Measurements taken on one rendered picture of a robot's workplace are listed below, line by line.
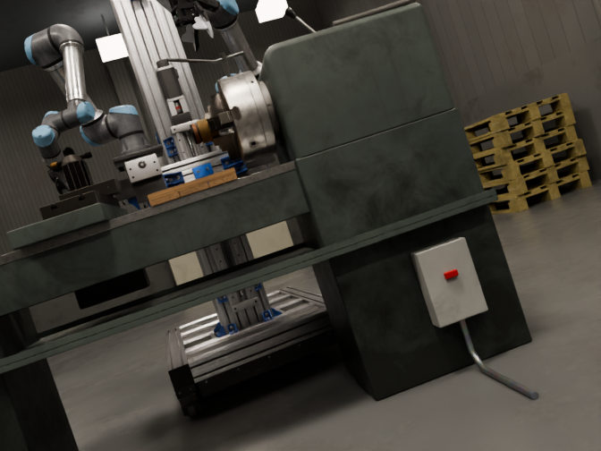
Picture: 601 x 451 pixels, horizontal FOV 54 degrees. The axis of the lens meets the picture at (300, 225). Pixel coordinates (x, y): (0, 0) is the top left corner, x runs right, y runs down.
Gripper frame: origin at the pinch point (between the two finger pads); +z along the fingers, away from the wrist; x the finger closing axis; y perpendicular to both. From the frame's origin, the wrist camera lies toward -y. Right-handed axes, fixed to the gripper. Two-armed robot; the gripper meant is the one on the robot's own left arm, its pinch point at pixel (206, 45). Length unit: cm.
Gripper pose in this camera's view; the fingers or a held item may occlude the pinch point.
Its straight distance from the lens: 213.5
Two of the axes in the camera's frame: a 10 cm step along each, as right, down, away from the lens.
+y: -8.1, 3.4, -4.8
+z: 3.1, 9.4, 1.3
